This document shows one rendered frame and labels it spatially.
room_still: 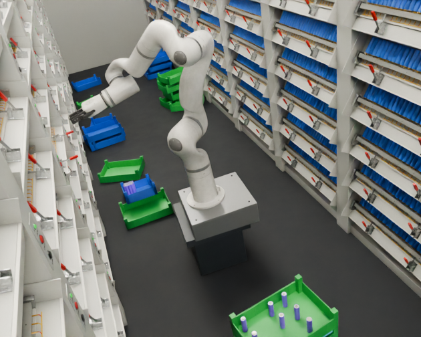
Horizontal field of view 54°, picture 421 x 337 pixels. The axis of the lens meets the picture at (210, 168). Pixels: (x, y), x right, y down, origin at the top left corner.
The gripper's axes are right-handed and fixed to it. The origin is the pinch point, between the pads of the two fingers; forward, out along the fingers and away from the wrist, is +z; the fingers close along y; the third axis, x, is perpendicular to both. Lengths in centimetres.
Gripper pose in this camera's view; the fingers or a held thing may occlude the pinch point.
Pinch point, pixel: (75, 117)
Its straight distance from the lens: 195.5
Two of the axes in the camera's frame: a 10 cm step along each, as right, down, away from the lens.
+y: 3.5, 4.6, -8.2
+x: 3.9, 7.2, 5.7
